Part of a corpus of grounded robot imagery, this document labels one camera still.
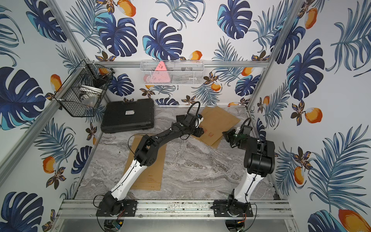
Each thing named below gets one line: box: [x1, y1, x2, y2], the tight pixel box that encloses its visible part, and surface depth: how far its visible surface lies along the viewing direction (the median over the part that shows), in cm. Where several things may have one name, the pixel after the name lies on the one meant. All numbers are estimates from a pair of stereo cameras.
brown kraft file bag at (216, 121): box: [191, 105, 242, 149], surface depth 108 cm
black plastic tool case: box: [100, 98, 155, 134], surface depth 109 cm
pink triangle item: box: [145, 60, 171, 84], surface depth 92 cm
